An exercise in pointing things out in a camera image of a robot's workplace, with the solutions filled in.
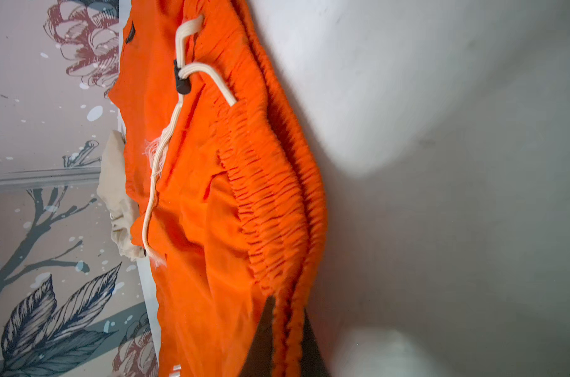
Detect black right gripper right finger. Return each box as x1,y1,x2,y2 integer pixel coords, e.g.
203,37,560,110
301,312,330,377

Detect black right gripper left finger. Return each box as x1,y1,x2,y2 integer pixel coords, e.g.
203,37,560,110
239,297,275,377

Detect orange shorts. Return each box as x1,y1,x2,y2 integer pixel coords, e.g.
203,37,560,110
110,1,327,376

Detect beige shorts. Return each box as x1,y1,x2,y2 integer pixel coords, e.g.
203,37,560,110
96,130,146,261

